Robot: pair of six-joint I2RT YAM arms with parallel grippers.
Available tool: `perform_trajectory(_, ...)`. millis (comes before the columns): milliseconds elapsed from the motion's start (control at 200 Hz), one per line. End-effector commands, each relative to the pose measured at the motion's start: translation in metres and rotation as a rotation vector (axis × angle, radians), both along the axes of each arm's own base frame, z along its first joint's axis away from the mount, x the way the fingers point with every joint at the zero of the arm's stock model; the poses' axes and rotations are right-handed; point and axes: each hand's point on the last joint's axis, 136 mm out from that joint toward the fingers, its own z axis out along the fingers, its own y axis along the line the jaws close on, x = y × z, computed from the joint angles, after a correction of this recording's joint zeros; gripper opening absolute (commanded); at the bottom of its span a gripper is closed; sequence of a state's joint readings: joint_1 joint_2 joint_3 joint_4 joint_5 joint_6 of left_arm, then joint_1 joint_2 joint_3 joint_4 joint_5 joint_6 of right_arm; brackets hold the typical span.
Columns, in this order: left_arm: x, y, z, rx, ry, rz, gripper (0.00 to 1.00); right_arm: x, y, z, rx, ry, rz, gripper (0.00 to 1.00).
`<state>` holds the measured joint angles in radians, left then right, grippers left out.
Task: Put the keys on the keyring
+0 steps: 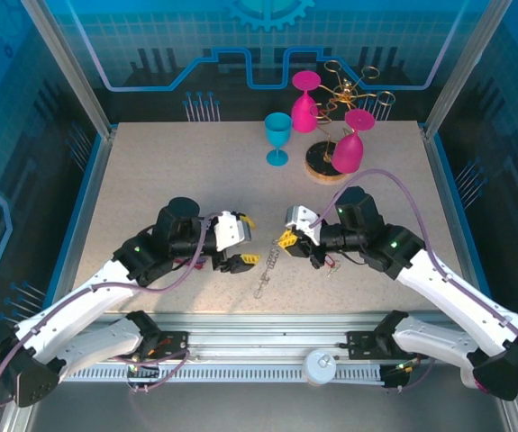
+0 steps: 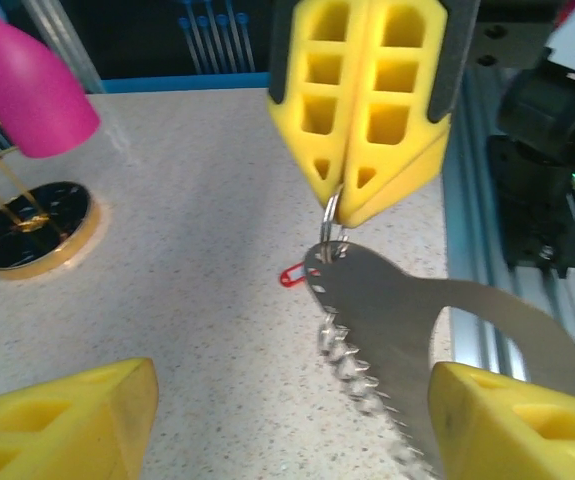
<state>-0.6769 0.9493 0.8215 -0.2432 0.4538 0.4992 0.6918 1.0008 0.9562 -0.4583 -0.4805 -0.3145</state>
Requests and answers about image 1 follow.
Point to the black key holder with rings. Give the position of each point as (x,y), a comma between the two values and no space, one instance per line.
(273,259)

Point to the small metal keys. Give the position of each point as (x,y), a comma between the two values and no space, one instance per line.
(336,270)

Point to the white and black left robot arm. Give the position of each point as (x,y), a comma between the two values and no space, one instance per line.
(83,297)

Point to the pink plastic goblet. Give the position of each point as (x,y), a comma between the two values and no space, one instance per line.
(302,114)
(348,153)

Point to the teal plastic goblet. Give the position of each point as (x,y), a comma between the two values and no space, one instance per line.
(278,128)

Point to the white round knob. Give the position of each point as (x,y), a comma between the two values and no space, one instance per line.
(319,366)

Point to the aluminium front rail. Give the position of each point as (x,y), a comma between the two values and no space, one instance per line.
(263,335)

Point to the aluminium side rail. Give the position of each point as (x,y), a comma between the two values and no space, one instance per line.
(443,189)
(92,189)

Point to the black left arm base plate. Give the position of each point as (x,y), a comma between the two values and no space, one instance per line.
(175,344)

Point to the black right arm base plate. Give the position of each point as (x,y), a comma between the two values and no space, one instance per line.
(362,344)

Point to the aluminium frame post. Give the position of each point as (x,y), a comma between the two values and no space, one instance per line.
(69,67)
(461,76)

